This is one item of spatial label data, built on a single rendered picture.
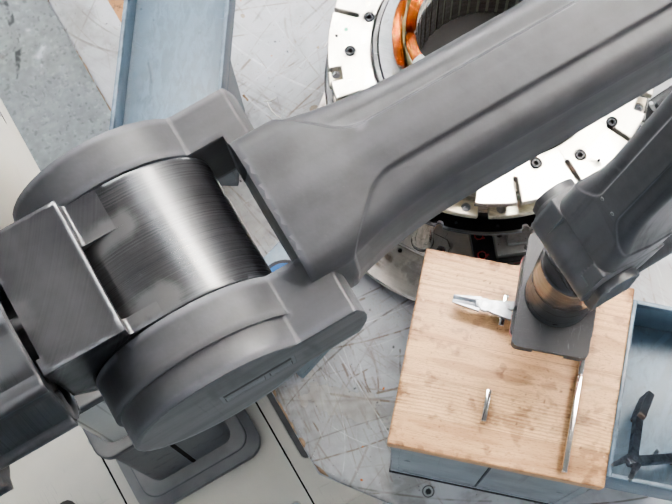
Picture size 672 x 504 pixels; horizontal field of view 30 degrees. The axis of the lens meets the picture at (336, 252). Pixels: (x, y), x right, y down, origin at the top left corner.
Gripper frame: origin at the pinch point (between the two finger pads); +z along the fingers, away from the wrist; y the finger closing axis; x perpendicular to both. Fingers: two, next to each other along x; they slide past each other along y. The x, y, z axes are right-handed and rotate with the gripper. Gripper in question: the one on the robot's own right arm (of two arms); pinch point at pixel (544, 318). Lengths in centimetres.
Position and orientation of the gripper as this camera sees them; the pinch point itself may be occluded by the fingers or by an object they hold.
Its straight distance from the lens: 117.0
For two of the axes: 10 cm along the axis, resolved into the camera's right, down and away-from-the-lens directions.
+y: 2.0, -9.4, 2.7
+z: 0.3, 2.8, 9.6
